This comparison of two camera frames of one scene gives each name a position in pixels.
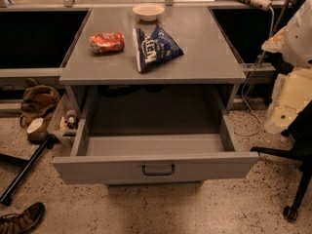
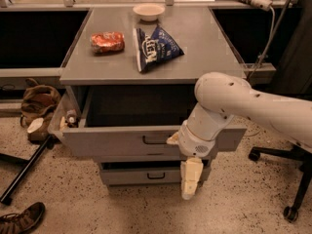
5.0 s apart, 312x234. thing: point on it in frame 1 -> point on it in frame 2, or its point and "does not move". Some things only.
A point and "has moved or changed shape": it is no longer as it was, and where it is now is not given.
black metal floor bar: x=6 y=198 does not move
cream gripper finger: x=292 y=92 -> x=190 y=172
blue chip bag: x=152 y=50 does not move
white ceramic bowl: x=148 y=11 does not move
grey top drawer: x=154 y=134 has moved or changed shape
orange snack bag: x=106 y=42 does not move
